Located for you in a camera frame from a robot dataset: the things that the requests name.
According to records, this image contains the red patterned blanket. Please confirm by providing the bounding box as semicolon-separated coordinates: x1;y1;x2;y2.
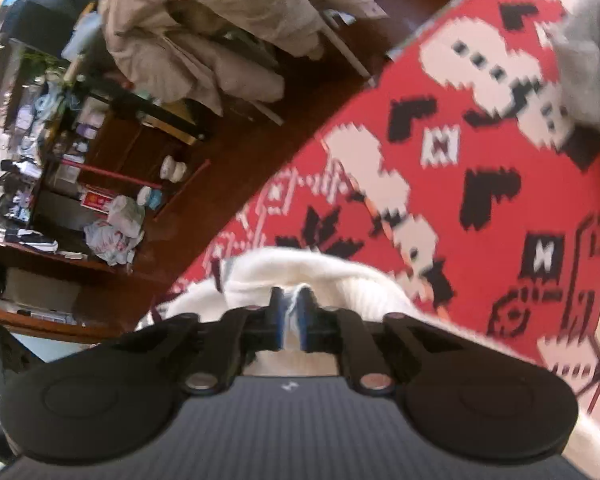
170;0;600;441

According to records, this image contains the white plush slipper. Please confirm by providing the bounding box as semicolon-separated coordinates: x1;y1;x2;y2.
160;156;188;184

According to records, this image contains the white knit vest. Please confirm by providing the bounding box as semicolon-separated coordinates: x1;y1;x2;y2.
135;247;600;480

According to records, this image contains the blue plush slipper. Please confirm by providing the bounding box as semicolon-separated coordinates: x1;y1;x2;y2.
138;186;164;210

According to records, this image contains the beige jacket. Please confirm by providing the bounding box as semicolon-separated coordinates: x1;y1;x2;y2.
97;0;388;116

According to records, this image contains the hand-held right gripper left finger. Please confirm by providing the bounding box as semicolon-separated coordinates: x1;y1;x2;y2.
116;287;286;396

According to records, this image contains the chair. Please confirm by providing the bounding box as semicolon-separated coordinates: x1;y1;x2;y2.
250;10;377;127

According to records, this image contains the white plastic bag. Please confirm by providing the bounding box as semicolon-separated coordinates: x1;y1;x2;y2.
82;195;147;267

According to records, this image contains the grey crumpled garment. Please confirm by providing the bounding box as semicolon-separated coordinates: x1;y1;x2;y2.
550;0;600;156

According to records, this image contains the cluttered wooden shelf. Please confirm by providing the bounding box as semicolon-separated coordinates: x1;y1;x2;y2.
0;35;212;263

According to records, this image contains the red broom stick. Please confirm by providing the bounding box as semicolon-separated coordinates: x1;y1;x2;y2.
60;159;164;189

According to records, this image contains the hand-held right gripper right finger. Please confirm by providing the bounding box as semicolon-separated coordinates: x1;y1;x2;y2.
298;286;460;395

